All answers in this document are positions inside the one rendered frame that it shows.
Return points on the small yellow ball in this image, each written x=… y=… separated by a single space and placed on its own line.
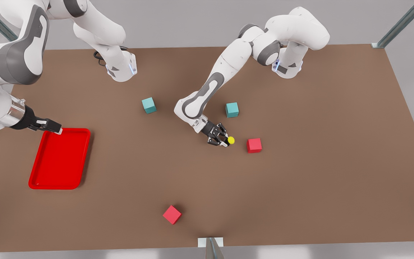
x=231 y=140

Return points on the red rectangular tray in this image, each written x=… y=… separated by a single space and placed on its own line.
x=59 y=160

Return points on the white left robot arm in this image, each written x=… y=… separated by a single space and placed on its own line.
x=228 y=61

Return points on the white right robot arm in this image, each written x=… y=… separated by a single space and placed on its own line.
x=20 y=54

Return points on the teal cube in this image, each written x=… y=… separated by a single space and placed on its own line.
x=149 y=105
x=232 y=109

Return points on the red cube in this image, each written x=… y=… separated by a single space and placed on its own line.
x=254 y=145
x=172 y=214

